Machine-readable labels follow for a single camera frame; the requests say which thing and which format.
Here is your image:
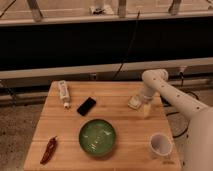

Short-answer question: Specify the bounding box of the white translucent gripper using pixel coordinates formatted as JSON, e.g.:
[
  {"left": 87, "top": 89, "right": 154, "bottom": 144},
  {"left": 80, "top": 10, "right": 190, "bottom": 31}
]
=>
[{"left": 139, "top": 84, "right": 155, "bottom": 118}]

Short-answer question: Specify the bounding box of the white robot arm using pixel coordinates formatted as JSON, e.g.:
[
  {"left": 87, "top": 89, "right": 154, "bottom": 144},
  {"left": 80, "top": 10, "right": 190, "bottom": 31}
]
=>
[{"left": 140, "top": 69, "right": 213, "bottom": 171}]

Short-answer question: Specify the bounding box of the green ceramic bowl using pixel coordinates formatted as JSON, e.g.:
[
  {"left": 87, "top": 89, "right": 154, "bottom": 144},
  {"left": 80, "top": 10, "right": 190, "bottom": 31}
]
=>
[{"left": 79, "top": 119, "right": 116, "bottom": 157}]

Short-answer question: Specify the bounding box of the white cup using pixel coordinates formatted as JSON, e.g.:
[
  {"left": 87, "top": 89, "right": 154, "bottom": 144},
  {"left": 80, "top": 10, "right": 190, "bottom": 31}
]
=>
[{"left": 149, "top": 133, "right": 173, "bottom": 158}]

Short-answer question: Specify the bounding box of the black smartphone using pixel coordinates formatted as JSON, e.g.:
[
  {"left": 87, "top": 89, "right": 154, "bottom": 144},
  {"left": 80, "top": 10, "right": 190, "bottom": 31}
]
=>
[{"left": 77, "top": 97, "right": 96, "bottom": 116}]

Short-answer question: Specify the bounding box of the wooden table board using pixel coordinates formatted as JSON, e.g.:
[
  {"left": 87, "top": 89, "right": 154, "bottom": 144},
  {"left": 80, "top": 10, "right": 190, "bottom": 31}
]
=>
[{"left": 24, "top": 82, "right": 181, "bottom": 171}]

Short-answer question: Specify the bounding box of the white tube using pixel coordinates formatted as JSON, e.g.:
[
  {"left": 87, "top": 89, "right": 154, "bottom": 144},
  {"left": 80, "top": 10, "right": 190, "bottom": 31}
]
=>
[{"left": 58, "top": 80, "right": 70, "bottom": 109}]

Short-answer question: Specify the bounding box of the red chili pepper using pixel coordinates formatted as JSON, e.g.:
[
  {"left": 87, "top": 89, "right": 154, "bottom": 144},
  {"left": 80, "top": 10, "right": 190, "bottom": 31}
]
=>
[{"left": 40, "top": 137, "right": 57, "bottom": 165}]

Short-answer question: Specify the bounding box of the black hanging cable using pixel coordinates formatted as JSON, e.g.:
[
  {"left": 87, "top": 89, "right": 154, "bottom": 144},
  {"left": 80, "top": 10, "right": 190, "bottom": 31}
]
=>
[{"left": 111, "top": 9, "right": 141, "bottom": 81}]

